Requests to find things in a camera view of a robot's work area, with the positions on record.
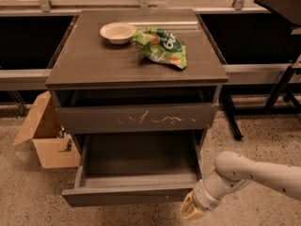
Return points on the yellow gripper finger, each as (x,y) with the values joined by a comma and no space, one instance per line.
(192,213)
(187,206)

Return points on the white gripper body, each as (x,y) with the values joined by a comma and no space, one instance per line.
(201,198)

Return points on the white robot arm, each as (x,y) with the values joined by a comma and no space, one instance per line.
(233,172)

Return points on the scratched top grey drawer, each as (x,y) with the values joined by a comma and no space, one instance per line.
(133,110)

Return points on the dark grey drawer cabinet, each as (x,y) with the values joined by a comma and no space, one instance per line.
(89,61)

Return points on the open cardboard box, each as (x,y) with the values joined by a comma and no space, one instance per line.
(42,127)

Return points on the green chip bag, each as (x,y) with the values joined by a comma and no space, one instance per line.
(160,46)

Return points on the white bowl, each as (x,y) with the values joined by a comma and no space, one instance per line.
(118,33)

